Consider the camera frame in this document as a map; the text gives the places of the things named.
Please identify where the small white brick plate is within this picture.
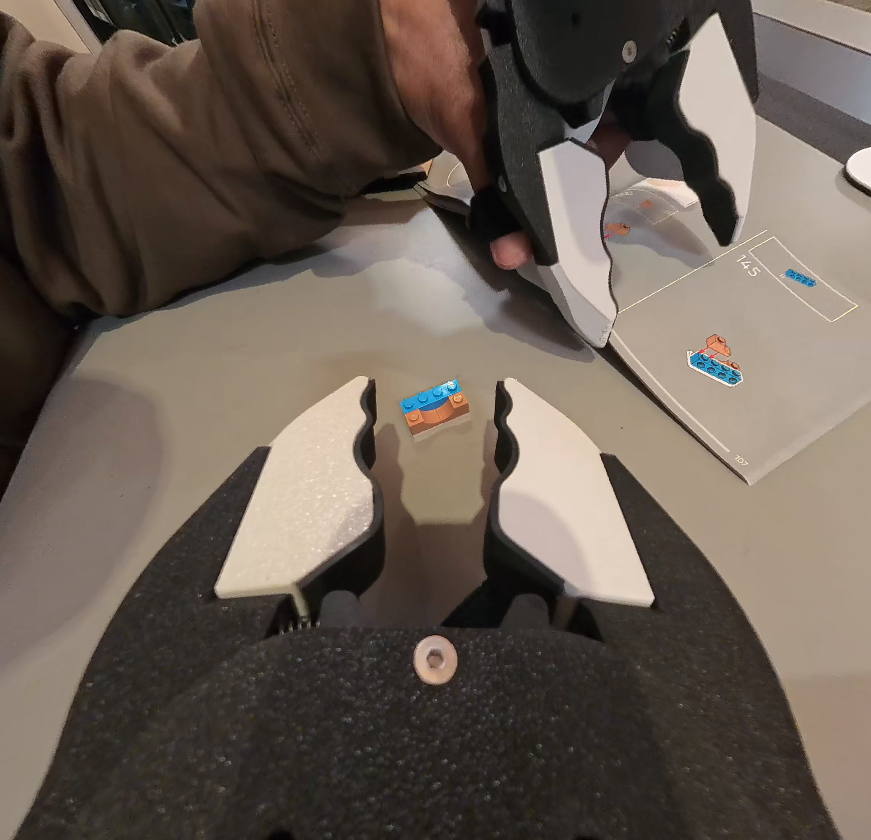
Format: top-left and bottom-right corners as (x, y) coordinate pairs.
(408, 410), (475, 444)

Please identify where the person's left forearm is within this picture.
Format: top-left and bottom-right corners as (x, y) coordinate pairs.
(0, 0), (445, 318)

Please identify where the person's left hand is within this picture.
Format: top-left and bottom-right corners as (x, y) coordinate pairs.
(377, 0), (533, 271)

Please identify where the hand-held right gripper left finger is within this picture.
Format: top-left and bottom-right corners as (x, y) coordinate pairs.
(214, 376), (385, 600)

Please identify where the grey desk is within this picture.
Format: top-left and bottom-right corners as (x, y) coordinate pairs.
(0, 0), (871, 840)

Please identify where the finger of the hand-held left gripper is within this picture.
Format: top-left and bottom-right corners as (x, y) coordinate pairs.
(646, 12), (758, 247)
(520, 138), (620, 349)

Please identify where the grey instruction booklet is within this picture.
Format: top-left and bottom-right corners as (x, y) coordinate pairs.
(422, 153), (871, 487)

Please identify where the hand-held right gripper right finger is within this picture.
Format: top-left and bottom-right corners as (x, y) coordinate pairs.
(484, 377), (656, 610)

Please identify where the blue brick plate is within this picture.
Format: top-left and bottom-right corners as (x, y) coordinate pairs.
(400, 379), (468, 416)

